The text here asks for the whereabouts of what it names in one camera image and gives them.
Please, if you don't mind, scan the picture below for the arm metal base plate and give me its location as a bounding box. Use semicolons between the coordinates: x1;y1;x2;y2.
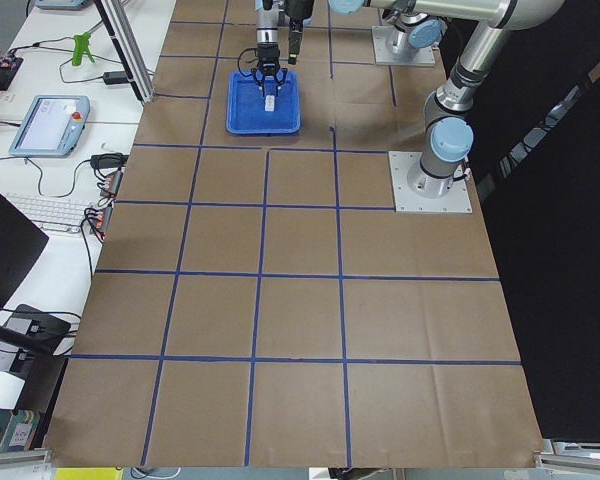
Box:
388;151;473;214
372;24;441;67

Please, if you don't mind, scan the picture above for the black monitor stand base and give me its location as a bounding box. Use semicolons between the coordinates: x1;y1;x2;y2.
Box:
0;304;71;355

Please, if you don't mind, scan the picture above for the robot teach pendant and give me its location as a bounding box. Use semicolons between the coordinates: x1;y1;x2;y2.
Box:
9;95;91;158

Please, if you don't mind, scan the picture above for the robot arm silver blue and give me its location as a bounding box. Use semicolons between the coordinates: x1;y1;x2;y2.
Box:
341;1;563;200
242;1;444;98

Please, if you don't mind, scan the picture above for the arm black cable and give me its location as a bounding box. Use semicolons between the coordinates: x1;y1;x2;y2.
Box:
236;47;259;76

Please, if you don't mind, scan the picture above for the green handled reach grabber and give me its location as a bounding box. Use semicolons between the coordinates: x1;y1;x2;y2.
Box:
71;31;95;67

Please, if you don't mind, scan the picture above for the black power adapter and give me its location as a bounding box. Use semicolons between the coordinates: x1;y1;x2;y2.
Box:
102;71;128;85
90;152;129;170

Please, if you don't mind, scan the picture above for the aluminium frame post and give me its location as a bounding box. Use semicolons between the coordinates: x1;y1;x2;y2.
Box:
94;0;154;105

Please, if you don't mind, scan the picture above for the blue plastic tray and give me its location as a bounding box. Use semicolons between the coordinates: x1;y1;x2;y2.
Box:
226;71;301;135

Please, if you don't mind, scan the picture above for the white computer keyboard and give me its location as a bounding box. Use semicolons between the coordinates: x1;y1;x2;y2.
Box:
5;193;99;235

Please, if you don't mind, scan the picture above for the black monitor screen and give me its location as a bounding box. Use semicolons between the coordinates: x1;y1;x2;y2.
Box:
0;194;49;307

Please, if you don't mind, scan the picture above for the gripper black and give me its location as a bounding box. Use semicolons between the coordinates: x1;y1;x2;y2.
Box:
252;27;303;95
285;0;314;30

